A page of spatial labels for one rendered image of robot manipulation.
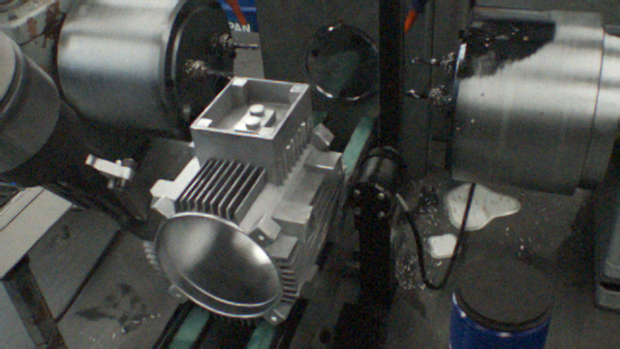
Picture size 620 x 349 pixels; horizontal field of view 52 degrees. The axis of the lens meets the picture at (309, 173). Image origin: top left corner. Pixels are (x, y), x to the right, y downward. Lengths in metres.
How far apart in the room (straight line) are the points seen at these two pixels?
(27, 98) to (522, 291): 0.34
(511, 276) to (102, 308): 0.73
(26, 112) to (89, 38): 0.59
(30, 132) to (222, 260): 0.41
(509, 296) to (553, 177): 0.48
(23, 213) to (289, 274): 0.31
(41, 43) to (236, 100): 0.41
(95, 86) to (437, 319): 0.62
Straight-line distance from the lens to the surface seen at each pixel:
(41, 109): 0.48
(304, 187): 0.74
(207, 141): 0.72
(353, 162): 1.02
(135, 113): 1.03
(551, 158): 0.85
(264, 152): 0.69
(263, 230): 0.65
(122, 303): 1.03
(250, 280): 0.81
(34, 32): 1.09
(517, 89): 0.83
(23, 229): 0.78
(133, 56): 1.00
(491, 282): 0.42
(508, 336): 0.40
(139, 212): 0.60
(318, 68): 1.10
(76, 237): 1.18
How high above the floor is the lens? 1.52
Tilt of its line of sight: 37 degrees down
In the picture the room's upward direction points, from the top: 5 degrees counter-clockwise
